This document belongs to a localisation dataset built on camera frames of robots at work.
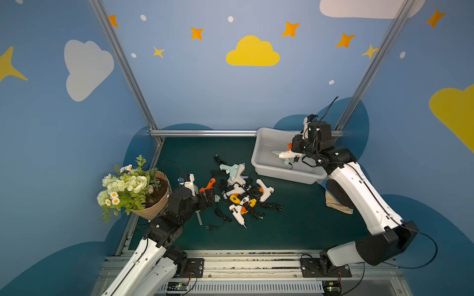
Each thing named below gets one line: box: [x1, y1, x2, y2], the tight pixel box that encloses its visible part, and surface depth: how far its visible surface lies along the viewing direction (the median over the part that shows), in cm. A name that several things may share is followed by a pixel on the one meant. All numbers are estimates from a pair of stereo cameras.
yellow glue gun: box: [228, 193, 258, 208], surface depth 93 cm
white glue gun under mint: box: [222, 183, 246, 200], surface depth 98 cm
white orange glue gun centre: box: [228, 204, 248, 229], surface depth 88 cm
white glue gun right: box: [256, 178, 275, 203], surface depth 98 cm
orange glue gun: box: [199, 177, 217, 194], surface depth 101 cm
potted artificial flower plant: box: [96, 154, 173, 223], surface depth 65 cm
